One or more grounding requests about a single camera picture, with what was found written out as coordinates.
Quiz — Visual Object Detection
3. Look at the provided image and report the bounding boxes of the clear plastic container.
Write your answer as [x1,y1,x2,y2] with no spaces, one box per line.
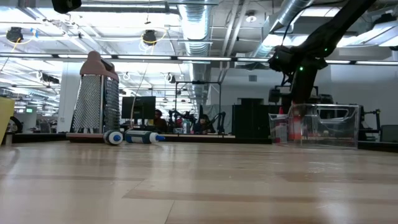
[269,104,361,149]

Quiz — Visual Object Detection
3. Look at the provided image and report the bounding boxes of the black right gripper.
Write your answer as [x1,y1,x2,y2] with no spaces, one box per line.
[290,70,318,106]

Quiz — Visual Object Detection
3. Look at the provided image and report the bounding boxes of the black background frame rig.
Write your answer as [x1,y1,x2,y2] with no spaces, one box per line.
[174,80,222,135]

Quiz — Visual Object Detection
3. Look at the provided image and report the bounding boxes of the person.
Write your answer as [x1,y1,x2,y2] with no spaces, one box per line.
[192,114,215,134]
[153,108,169,134]

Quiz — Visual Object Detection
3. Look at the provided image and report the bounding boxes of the yellow plastic bin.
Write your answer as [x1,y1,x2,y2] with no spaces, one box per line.
[0,96,16,146]

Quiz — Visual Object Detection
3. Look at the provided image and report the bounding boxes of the red-capped ink bottle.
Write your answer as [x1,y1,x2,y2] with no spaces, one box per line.
[289,107,304,142]
[275,107,289,144]

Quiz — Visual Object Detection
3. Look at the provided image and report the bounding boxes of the black background monitor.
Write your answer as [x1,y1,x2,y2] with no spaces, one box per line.
[121,96,156,120]

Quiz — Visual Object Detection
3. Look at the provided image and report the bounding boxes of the blue-capped ink bottle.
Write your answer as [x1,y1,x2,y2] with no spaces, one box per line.
[124,129,166,144]
[103,129,124,146]

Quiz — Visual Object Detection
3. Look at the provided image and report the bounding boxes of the black cabinet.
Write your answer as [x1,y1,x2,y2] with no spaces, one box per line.
[231,98,271,138]

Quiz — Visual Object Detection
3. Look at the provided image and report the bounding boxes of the grey box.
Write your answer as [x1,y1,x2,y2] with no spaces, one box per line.
[381,124,398,143]

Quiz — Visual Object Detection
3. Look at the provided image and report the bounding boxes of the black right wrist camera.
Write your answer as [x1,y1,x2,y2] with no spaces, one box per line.
[269,88,282,104]

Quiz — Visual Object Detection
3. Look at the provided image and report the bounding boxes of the long ceiling light bar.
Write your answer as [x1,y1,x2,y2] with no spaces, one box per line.
[0,53,398,66]

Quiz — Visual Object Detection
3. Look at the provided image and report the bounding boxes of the metal box grater pink handle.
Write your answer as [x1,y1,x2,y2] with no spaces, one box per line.
[66,51,121,144]

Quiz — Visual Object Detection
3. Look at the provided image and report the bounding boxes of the black ceiling camera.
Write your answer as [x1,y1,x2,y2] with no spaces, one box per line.
[6,27,24,44]
[142,29,158,46]

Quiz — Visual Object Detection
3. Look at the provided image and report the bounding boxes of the silver ceiling duct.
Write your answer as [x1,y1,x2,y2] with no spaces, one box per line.
[248,0,313,60]
[178,0,216,106]

